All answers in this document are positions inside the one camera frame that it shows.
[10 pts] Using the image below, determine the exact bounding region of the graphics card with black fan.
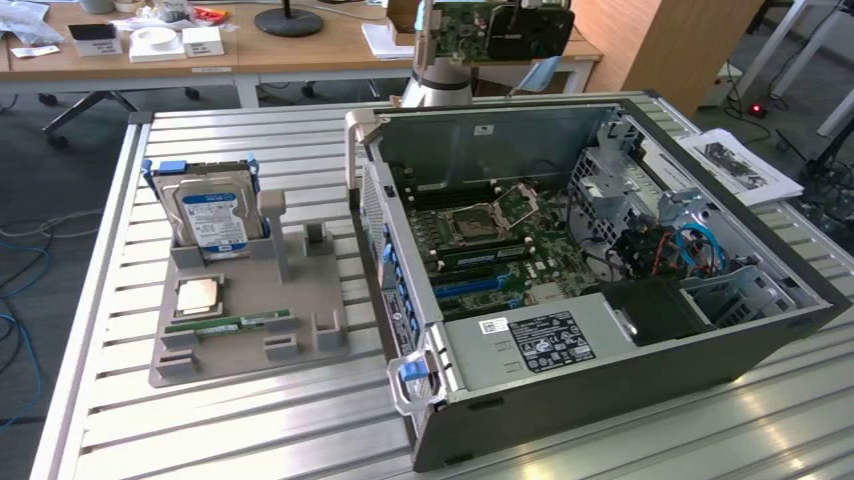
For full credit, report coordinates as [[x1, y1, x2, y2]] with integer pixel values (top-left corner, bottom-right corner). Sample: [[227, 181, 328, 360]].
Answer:
[[411, 0, 576, 65]]

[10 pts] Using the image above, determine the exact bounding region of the CPU socket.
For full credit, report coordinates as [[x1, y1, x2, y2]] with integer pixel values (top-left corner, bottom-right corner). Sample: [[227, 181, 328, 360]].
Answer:
[[441, 201, 516, 242]]

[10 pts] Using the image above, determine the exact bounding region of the RAM stick with label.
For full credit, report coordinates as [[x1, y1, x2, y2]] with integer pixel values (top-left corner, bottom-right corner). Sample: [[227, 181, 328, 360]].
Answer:
[[435, 243, 538, 272]]

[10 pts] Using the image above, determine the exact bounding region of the metal socket cover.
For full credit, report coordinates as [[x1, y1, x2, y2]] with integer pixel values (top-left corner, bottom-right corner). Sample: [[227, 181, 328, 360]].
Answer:
[[494, 181, 546, 230]]

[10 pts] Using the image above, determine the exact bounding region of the green motherboard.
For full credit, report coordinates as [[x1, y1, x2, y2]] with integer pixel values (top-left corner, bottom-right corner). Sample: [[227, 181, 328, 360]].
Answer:
[[392, 164, 606, 321]]

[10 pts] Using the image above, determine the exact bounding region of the beige case latch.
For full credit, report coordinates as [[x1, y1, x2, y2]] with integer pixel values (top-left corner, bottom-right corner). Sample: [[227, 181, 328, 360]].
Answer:
[[343, 109, 384, 211]]

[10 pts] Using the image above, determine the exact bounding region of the grey power supply black label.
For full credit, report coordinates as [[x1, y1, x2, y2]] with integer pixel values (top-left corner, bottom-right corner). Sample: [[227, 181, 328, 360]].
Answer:
[[439, 293, 636, 394]]

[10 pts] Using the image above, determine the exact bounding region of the perforated metal drive cage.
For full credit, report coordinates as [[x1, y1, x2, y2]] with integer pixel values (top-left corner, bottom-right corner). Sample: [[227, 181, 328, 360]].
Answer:
[[566, 144, 676, 242]]

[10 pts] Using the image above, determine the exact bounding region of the grey plastic parts rack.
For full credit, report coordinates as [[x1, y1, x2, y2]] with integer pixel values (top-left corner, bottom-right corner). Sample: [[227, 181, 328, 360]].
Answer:
[[147, 188, 352, 390]]

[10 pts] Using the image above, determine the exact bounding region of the hard disk in blue caddy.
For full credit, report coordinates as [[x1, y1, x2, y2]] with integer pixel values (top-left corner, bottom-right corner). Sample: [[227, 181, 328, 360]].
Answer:
[[141, 153, 263, 262]]

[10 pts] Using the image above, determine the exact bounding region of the green RAM stick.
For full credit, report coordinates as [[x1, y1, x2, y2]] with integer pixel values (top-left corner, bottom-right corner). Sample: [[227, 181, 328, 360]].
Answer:
[[163, 309, 296, 336]]

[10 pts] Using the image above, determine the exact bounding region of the copper coloured CPU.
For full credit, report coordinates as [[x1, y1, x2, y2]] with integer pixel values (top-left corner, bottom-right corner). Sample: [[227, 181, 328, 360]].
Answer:
[[172, 276, 225, 319]]

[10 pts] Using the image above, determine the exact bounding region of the white paper pile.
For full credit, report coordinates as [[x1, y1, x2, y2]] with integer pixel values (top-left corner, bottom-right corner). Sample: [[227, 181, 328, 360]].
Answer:
[[361, 22, 419, 62]]

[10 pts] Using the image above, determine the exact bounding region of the dark grey open PC case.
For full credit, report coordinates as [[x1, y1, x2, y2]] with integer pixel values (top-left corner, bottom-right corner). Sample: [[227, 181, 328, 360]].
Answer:
[[344, 95, 854, 474]]

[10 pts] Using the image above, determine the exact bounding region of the brown cardboard box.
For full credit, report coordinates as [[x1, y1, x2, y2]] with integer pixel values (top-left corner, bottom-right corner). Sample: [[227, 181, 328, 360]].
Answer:
[[385, 0, 419, 36]]

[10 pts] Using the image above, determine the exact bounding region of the silver metal disk bay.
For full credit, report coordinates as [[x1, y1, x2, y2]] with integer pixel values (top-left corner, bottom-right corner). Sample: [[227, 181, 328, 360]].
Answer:
[[678, 264, 802, 330]]

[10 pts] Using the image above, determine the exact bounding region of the black round lamp base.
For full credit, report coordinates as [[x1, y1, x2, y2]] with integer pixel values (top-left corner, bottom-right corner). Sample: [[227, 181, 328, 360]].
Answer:
[[252, 0, 327, 38]]

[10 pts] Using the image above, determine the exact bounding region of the printed paper stack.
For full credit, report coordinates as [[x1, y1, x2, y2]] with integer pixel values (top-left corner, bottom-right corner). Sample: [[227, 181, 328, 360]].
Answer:
[[675, 127, 807, 208]]

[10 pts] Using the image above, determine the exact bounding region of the small white box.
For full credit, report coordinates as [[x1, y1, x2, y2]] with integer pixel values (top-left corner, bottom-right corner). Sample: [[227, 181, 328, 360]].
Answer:
[[180, 25, 224, 59]]

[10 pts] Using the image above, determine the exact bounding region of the wooden cabinet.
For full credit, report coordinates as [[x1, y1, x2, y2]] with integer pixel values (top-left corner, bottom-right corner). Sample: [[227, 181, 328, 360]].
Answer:
[[558, 0, 767, 117]]

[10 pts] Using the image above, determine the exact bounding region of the flat white box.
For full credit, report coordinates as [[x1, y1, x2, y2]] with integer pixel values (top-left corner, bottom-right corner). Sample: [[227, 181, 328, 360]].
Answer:
[[127, 42, 189, 65]]

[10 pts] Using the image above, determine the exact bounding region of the black caster base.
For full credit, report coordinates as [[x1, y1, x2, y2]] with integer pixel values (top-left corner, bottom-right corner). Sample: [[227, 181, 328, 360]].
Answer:
[[37, 87, 203, 150]]

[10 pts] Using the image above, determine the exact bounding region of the white tape roll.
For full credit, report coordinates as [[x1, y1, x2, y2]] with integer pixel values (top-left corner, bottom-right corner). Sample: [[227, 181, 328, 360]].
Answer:
[[131, 27, 177, 51]]

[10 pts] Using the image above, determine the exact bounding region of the black tripod stand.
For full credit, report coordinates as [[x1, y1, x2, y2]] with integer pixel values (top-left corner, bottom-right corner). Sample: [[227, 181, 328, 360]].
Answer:
[[776, 87, 854, 224]]

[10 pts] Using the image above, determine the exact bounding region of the black and white box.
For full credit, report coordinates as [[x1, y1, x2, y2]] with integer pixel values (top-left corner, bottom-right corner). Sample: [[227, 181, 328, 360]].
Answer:
[[68, 22, 124, 58]]

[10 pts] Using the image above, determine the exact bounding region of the white card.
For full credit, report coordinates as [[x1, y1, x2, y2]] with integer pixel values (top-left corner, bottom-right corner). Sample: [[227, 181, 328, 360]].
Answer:
[[8, 45, 63, 60]]

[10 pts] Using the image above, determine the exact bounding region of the clear plastic bag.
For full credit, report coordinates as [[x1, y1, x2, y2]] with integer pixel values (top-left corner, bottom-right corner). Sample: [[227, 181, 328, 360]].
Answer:
[[0, 0, 67, 47]]

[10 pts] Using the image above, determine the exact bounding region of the grey case handle blue grip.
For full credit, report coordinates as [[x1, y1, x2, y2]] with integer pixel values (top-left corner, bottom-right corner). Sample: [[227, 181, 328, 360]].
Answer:
[[385, 347, 449, 417]]

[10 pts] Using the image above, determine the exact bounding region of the black power wire bundle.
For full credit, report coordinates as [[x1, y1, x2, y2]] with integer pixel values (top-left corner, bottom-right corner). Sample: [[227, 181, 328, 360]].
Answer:
[[607, 225, 670, 280]]

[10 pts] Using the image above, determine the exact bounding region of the red disk wire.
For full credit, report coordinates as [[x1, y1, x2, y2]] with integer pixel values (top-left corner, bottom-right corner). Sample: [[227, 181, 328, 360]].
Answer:
[[650, 230, 676, 275]]

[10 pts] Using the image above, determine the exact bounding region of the blue disk wire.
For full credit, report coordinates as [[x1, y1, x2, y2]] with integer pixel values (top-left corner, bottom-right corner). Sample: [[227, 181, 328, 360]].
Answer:
[[672, 223, 730, 277]]

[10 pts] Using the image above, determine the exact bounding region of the white desk frame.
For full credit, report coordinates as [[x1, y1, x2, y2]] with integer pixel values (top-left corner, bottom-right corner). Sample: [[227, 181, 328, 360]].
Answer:
[[732, 0, 854, 137]]

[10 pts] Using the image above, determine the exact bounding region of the blue floor cable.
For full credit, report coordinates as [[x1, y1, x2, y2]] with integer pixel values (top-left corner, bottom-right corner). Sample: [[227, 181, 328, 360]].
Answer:
[[0, 238, 53, 431]]

